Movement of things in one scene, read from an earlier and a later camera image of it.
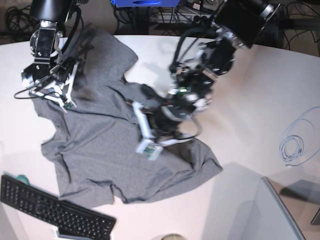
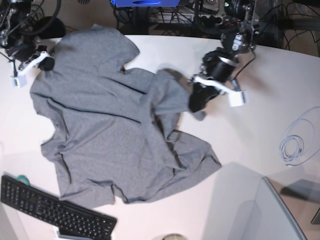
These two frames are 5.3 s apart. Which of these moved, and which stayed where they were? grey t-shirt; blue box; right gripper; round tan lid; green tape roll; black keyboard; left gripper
Moved: grey t-shirt; left gripper; right gripper
Stayed: green tape roll; round tan lid; blue box; black keyboard
